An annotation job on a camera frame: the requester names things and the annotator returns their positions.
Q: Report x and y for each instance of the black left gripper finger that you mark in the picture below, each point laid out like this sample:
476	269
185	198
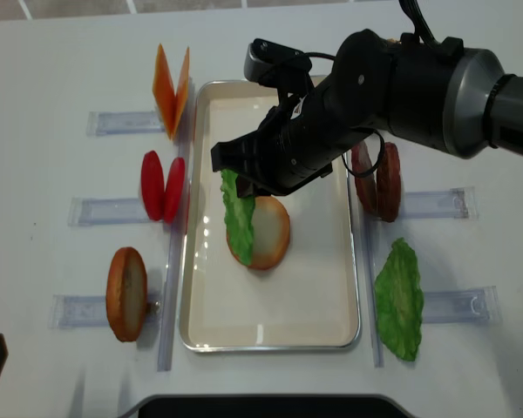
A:
238	155

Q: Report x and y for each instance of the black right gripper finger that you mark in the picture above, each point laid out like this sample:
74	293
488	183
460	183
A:
245	187

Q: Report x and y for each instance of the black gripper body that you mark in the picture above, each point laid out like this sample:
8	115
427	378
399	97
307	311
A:
300	150

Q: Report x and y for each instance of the green lettuce leaf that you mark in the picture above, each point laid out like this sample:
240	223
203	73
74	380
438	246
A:
400	302
238	218

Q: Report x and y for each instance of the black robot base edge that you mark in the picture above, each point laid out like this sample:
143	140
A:
271	406

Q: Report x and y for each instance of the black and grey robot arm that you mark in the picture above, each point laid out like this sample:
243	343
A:
446	97

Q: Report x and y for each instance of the round bread slice on tray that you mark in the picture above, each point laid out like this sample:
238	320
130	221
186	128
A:
272	230

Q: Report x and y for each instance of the left brown meat patty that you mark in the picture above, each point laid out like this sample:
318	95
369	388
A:
366	187

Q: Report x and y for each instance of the brown meat patty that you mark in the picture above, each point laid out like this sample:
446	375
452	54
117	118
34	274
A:
389	184
366	187

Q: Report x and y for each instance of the right red tomato slice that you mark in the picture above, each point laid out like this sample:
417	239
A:
174	188

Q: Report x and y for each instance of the red tomato slice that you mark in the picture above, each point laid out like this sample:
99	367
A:
174	188
152	185

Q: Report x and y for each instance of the right orange cheese slice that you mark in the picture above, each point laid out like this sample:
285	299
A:
182	92

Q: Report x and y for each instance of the orange cheese slice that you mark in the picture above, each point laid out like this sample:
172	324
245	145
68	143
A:
182	92
163	91

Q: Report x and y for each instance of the left red tomato slice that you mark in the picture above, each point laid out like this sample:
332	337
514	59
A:
152	185

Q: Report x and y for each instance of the right brown meat patty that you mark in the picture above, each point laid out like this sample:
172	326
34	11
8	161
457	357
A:
389	184

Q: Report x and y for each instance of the left orange cheese slice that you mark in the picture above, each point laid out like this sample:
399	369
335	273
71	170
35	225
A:
163	91

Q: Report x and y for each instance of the upright round bread slice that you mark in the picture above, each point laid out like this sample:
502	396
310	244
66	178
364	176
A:
126	294

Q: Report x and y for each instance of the green lettuce leaf in holder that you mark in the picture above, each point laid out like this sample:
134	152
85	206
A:
400	302

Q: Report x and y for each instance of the white rectangular tray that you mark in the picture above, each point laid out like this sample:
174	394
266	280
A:
309	299

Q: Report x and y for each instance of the clear acrylic left holder rack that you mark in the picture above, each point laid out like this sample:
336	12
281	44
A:
69	311

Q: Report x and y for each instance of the clear acrylic holder rack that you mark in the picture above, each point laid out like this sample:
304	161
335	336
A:
434	224
69	311

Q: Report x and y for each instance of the clear acrylic right holder rack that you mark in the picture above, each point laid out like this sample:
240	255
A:
434	224

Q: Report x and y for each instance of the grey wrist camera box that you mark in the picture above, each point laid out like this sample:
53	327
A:
274	65

